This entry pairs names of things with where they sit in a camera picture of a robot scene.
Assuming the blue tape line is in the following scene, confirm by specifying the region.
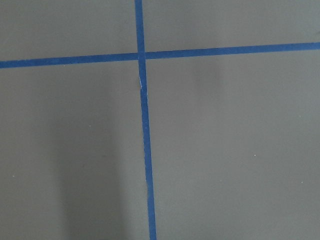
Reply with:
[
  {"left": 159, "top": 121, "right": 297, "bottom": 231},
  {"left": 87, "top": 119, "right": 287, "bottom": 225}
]
[
  {"left": 134, "top": 0, "right": 158, "bottom": 240},
  {"left": 0, "top": 41, "right": 320, "bottom": 70}
]

